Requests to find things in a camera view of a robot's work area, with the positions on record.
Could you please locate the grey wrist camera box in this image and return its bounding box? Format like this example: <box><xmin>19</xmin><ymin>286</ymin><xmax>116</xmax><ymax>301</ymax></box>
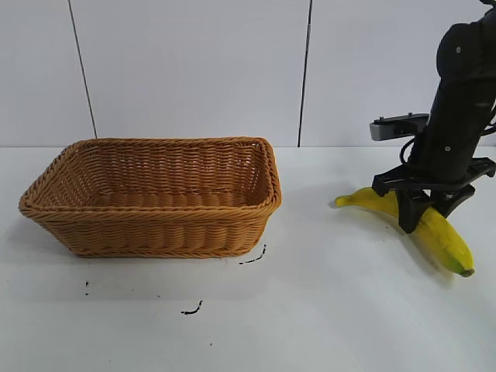
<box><xmin>369</xmin><ymin>112</ymin><xmax>430</xmax><ymax>142</ymax></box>

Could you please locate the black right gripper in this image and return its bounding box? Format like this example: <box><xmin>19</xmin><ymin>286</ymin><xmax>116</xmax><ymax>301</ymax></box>
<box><xmin>372</xmin><ymin>73</ymin><xmax>496</xmax><ymax>235</ymax></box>

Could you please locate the thin black camera cable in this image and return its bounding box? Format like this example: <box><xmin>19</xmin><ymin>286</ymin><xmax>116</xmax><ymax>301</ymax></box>
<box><xmin>398</xmin><ymin>135</ymin><xmax>419</xmax><ymax>166</ymax></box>

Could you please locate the yellow banana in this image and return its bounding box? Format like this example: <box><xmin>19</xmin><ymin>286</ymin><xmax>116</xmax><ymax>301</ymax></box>
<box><xmin>334</xmin><ymin>186</ymin><xmax>475</xmax><ymax>277</ymax></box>

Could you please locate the brown woven wicker basket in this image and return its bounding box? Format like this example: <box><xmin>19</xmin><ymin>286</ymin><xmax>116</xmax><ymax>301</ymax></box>
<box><xmin>19</xmin><ymin>136</ymin><xmax>283</xmax><ymax>260</ymax></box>

